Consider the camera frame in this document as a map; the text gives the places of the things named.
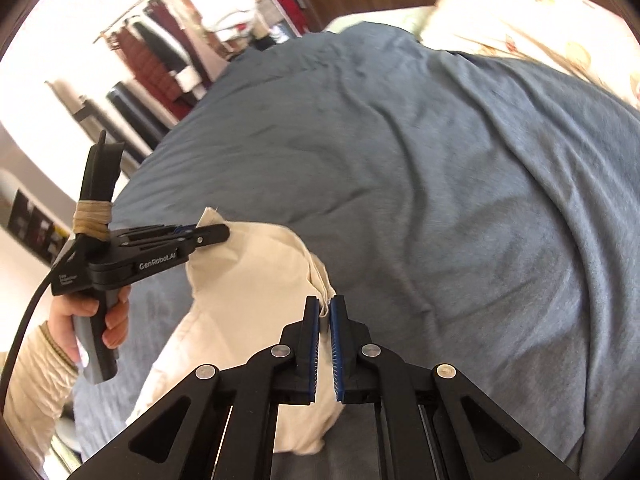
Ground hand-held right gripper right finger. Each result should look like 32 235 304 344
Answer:
327 295 576 480

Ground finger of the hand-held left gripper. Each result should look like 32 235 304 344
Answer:
167 223 231 252

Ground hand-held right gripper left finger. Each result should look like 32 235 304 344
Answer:
67 296 321 480

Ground white pants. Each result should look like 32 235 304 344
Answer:
125 205 347 457

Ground person's left forearm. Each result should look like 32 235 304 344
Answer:
0 321 81 467

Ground person's left hand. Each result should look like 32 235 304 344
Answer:
49 285 132 362

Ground black tower fan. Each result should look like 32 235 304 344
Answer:
106 82 169 147

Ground row of hanging clothes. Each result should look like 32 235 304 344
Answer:
100 0 307 128

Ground blue blanket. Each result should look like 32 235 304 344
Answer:
70 22 640 480

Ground white puffy hanging bundle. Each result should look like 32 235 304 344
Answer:
199 0 262 44

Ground light green bed sheet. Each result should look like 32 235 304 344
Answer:
330 6 432 37

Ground cream orange-print pillow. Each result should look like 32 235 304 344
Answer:
419 0 640 112

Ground arched wall shelf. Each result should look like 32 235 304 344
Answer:
9 189 69 267

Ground black cable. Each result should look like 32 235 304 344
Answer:
0 267 57 411

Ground wooden clothes rail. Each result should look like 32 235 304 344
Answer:
92 0 217 44

